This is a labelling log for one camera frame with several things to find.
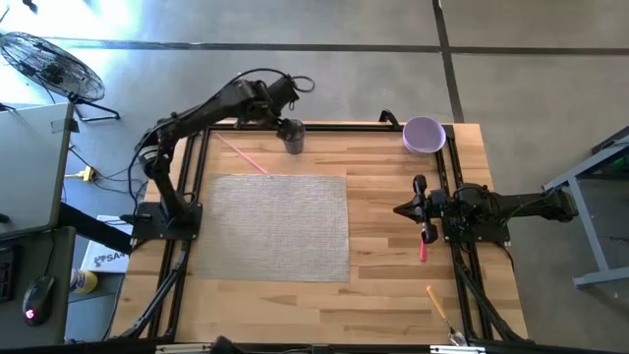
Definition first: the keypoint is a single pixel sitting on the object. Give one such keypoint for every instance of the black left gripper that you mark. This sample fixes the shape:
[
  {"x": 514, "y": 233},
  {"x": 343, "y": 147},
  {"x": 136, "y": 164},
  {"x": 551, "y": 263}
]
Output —
[{"x": 282, "y": 129}]

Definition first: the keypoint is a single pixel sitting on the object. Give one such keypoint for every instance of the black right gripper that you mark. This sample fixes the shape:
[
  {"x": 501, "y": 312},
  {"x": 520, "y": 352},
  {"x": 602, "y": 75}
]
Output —
[{"x": 432, "y": 206}]

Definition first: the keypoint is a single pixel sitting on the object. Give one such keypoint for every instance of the dark smoked plastic tumbler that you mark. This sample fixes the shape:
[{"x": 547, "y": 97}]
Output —
[{"x": 295, "y": 145}]

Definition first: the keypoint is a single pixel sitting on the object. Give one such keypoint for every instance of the pink drinking straw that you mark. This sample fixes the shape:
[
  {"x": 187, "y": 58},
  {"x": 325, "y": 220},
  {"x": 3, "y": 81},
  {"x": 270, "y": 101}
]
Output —
[{"x": 241, "y": 153}]

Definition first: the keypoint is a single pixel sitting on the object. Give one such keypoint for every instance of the lilac plastic bowl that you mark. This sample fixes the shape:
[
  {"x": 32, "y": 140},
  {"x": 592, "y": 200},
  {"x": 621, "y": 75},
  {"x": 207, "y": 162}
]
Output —
[{"x": 423, "y": 135}]

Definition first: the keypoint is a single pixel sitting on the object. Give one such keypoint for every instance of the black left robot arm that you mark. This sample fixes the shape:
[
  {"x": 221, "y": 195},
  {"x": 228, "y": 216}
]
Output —
[{"x": 167, "y": 196}]

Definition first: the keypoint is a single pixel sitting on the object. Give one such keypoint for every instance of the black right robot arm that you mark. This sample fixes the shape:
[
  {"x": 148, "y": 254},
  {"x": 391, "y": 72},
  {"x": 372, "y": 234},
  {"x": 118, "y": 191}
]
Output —
[{"x": 521, "y": 204}]

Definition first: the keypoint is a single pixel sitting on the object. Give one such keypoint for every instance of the black table clamp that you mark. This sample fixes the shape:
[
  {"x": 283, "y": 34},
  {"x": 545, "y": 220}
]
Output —
[{"x": 389, "y": 118}]

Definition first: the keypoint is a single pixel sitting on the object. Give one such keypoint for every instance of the grey woven placemat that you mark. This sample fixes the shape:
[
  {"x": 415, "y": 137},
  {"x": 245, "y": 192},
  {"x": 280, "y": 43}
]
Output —
[{"x": 270, "y": 226}]

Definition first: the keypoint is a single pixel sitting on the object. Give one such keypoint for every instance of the blue-grey metal table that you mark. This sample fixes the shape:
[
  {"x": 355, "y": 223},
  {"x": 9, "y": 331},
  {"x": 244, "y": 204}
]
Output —
[{"x": 587, "y": 231}]

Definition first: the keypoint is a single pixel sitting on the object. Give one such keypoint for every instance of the yellow power strip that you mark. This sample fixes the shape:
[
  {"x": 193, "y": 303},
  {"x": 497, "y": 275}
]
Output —
[{"x": 84, "y": 173}]

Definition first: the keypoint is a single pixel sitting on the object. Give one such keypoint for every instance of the black desk support beam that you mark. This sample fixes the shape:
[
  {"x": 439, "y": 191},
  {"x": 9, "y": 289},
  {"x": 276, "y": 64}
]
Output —
[{"x": 93, "y": 228}]

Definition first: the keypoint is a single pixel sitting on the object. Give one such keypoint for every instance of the white cardboard box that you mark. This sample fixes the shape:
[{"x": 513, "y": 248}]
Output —
[{"x": 105, "y": 255}]

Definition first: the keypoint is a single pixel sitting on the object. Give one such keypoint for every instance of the black floor fan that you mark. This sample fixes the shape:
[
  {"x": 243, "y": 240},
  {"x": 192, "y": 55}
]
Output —
[{"x": 51, "y": 66}]

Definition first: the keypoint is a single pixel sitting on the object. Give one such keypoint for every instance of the yellow white bottle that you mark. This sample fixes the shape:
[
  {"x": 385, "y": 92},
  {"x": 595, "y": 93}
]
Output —
[{"x": 84, "y": 281}]

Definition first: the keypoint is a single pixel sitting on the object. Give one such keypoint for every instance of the light grey desk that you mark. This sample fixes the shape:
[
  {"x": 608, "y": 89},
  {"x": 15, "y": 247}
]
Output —
[{"x": 29, "y": 167}]

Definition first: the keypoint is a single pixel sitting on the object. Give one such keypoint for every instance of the dark grey desk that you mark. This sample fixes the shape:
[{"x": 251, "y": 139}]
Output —
[{"x": 49, "y": 255}]

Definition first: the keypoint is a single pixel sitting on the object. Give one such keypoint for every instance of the black computer mouse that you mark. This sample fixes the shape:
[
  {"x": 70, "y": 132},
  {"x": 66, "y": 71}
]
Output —
[{"x": 38, "y": 301}]

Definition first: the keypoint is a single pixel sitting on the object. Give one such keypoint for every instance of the black keyboard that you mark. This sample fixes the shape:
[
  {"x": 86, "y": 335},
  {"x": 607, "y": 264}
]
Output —
[{"x": 6, "y": 275}]

